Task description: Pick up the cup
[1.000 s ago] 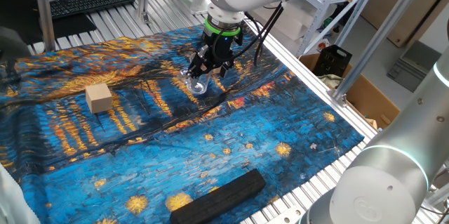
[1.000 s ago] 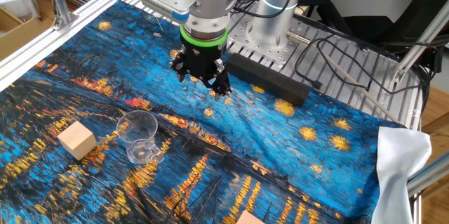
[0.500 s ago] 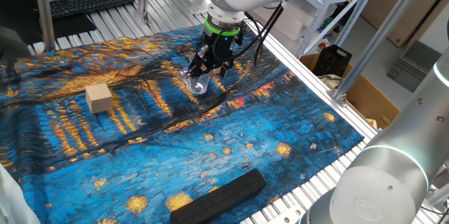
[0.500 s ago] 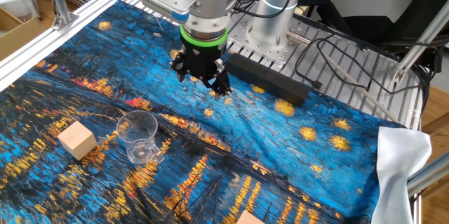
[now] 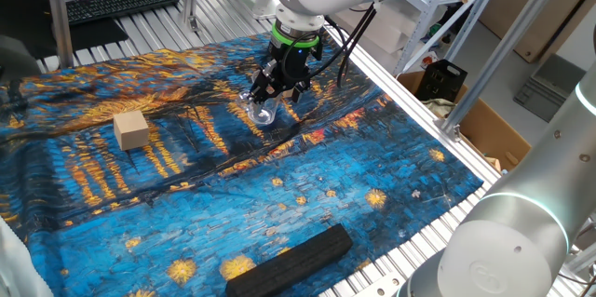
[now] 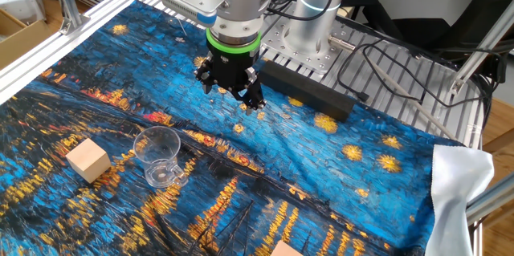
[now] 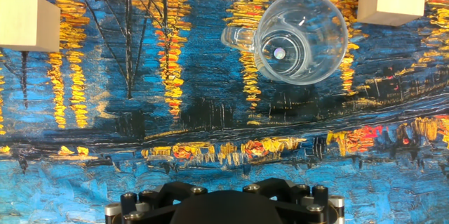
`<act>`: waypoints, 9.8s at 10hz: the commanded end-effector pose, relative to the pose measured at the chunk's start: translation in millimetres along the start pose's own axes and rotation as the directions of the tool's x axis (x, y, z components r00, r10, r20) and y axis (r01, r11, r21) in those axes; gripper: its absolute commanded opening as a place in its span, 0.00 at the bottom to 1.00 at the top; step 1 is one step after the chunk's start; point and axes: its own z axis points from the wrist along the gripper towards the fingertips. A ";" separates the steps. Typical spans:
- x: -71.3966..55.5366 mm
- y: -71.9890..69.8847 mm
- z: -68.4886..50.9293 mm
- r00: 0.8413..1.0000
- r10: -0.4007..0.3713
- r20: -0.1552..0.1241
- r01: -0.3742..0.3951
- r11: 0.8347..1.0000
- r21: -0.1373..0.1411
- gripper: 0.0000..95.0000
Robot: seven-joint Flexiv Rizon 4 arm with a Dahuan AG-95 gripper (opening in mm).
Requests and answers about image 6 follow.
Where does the black foam block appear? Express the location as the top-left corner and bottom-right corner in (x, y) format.
(257, 59), (358, 124)

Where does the aluminium frame post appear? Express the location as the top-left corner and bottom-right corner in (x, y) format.
(48, 0), (92, 35)

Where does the light wooden cube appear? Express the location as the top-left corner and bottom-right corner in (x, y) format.
(65, 137), (112, 185)
(269, 240), (304, 256)

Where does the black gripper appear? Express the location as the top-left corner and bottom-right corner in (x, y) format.
(194, 49), (267, 116)

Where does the thin white rod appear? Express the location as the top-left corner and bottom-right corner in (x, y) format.
(366, 60), (459, 141)

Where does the green flange ring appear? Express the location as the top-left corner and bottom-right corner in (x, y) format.
(205, 27), (263, 55)

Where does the black cable with plug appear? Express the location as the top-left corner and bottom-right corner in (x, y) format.
(336, 39), (402, 103)

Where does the white cloth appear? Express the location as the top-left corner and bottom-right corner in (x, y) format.
(424, 144), (496, 256)

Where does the brown cardboard box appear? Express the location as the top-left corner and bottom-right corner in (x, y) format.
(0, 8), (54, 71)

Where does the slanted aluminium frame strut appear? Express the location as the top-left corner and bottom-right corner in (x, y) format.
(448, 0), (514, 96)

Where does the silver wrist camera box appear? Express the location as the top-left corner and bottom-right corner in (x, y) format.
(159, 0), (226, 29)

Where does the clear plastic cup with handle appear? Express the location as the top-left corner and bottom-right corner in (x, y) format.
(133, 125), (190, 189)

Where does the aluminium frame bar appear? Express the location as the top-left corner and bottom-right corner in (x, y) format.
(465, 172), (514, 226)

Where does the starry night painting cloth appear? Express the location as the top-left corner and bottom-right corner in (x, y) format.
(0, 0), (463, 256)

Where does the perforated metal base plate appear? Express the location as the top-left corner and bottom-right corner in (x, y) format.
(259, 14), (358, 75)

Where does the long black table cable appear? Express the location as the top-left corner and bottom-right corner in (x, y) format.
(361, 43), (508, 109)

